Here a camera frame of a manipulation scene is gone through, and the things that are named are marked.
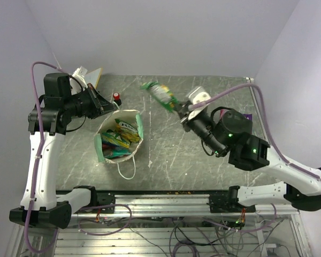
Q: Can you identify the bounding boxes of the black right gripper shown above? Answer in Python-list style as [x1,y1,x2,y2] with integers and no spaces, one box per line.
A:
[172,99,226,156]

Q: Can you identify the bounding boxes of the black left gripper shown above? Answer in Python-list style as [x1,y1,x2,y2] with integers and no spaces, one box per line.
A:
[65,83,118,119]

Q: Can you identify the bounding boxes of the green Fox's candy packet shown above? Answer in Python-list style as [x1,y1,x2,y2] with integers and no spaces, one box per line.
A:
[140,81,179,112]

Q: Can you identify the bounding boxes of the green illustrated paper bag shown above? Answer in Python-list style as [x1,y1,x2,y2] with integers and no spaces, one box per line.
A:
[94,109,144,180]

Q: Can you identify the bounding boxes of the purple Fox's candy packet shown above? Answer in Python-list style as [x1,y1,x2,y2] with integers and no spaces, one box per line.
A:
[220,108,254,123]

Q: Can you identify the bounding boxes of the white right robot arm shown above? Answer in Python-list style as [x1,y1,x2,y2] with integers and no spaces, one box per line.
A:
[174,102,321,212]

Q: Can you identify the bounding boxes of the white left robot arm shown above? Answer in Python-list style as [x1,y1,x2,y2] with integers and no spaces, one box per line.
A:
[9,73,116,229]

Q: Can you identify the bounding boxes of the green spring tea candy packet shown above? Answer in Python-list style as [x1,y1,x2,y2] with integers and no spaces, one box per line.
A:
[114,118,141,143]

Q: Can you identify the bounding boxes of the yellow green candy packet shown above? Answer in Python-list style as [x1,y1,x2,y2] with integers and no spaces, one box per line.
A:
[101,132,131,148]

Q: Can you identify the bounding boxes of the small whiteboard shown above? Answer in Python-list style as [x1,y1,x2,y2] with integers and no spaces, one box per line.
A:
[81,67,103,88]

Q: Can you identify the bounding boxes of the teal candy packet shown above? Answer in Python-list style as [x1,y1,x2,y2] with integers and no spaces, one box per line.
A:
[103,147,131,159]

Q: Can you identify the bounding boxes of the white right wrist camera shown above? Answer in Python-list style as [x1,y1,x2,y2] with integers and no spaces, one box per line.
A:
[186,86,211,120]

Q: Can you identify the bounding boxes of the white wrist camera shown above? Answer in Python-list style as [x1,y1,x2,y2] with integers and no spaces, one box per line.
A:
[186,86,211,120]
[72,66,88,88]

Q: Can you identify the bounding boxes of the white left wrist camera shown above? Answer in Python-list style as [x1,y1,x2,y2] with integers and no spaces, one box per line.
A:
[72,66,88,88]

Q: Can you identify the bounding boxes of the aluminium table edge rail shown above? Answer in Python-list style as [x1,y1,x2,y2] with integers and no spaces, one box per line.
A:
[249,87,271,144]

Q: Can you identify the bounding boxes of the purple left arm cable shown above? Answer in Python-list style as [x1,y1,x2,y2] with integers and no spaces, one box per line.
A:
[24,61,73,254]

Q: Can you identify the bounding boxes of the aluminium front base frame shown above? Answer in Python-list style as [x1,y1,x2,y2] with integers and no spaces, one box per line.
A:
[17,190,302,217]

